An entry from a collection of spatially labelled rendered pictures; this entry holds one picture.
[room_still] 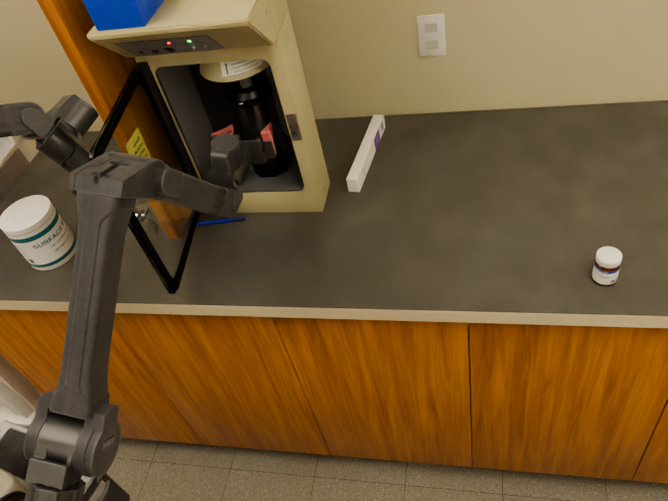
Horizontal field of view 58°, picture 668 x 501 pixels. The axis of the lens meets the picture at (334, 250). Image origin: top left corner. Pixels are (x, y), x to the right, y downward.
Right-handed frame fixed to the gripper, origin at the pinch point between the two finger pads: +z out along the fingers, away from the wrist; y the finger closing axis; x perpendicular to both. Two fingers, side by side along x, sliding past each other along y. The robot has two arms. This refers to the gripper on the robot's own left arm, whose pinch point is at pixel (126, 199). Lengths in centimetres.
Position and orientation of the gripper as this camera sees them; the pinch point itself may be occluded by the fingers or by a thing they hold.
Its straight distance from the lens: 134.0
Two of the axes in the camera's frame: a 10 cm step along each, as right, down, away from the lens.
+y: -8.1, 3.5, 4.7
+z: 5.8, 5.6, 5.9
